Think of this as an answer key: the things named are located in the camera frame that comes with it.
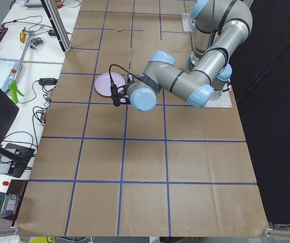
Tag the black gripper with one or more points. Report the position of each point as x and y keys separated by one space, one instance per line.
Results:
x=126 y=100

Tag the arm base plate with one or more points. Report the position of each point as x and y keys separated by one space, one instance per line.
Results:
x=186 y=22
x=221 y=95

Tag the black power adapter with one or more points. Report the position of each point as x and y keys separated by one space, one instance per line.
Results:
x=48 y=81

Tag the black monitor stand base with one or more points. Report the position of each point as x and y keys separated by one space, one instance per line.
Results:
x=14 y=168

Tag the blue teach pendant tablet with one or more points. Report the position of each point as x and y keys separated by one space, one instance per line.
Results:
x=8 y=69

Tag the green handled reach grabber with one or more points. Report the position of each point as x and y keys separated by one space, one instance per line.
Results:
x=14 y=91

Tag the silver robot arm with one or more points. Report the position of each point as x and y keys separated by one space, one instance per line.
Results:
x=221 y=27

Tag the yellow tool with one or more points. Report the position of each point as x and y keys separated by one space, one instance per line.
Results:
x=22 y=36

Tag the aluminium frame post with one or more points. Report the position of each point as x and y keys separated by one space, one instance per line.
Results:
x=57 y=24

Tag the lilac plate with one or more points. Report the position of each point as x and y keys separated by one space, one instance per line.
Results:
x=103 y=83

